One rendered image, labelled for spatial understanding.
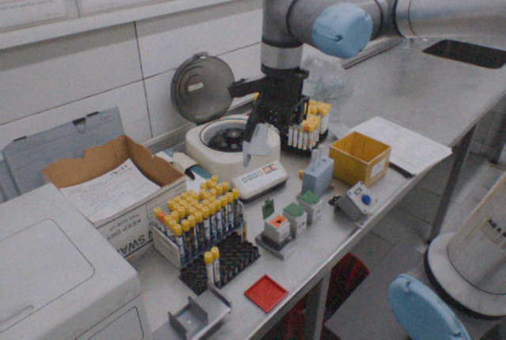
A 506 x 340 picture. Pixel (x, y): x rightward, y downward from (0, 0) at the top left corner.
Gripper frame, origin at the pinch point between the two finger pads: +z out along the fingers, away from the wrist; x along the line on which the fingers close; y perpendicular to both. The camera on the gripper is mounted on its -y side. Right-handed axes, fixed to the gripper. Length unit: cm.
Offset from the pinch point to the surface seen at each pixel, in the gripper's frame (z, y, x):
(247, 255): 22.8, 3.6, -8.9
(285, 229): 19.0, 7.6, 0.1
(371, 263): 113, 14, 89
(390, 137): 24, 11, 64
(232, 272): 23.6, 3.3, -14.2
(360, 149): 21, 7, 46
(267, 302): 24.5, 13.3, -14.9
